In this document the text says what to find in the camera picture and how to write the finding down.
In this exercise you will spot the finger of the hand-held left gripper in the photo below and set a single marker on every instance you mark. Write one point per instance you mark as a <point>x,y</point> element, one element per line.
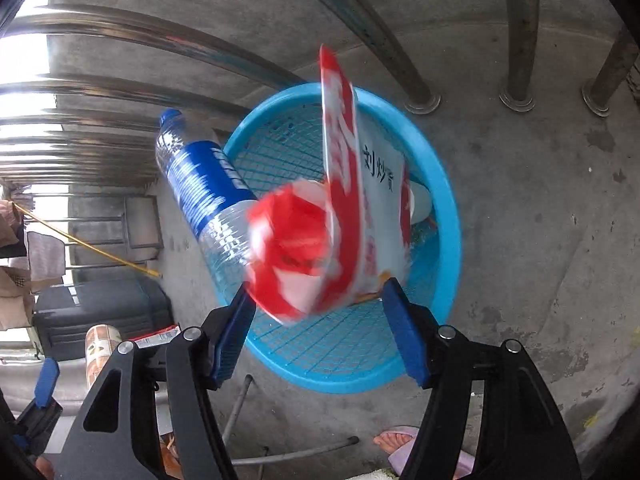
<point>47,377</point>

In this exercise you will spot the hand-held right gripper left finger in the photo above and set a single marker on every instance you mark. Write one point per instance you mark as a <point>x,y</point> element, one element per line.
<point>232,340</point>

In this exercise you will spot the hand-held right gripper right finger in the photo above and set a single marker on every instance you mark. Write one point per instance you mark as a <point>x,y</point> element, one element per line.
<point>405,335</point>

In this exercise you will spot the blue plastic basket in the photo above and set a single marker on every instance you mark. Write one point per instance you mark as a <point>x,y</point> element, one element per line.
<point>440,210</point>

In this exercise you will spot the red white paper bag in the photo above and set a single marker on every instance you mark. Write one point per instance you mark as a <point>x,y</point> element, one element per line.
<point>345,210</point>

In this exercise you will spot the clear plastic bottle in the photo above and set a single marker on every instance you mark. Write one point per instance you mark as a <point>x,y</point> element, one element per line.
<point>200,180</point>

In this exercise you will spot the coffee leaf patterned tablecloth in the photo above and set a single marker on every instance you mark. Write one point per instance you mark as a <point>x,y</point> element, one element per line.
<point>102,355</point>

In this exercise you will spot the red white snack packet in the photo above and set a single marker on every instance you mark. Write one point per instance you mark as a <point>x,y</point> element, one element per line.
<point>160,334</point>

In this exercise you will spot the black suitcase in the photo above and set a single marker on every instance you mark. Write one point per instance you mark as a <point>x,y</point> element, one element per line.
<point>100,305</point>

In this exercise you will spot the person's foot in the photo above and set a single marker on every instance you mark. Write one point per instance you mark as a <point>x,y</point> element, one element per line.
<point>392,443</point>

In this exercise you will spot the hanging beige garment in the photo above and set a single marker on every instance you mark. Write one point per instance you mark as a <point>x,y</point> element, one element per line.
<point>12,270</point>

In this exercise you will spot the hanging grey towel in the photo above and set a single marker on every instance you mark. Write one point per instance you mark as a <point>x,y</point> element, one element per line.
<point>45,255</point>

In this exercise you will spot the pink slipper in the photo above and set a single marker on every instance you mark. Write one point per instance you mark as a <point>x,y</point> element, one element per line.
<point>400,461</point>

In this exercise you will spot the white cup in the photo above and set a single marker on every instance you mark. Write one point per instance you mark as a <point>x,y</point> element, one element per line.
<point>420,202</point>

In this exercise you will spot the yellow broom stick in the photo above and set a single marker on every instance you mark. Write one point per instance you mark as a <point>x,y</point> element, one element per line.
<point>90,247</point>

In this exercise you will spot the metal balcony railing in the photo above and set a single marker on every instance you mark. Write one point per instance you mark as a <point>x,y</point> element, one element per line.
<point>125,30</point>

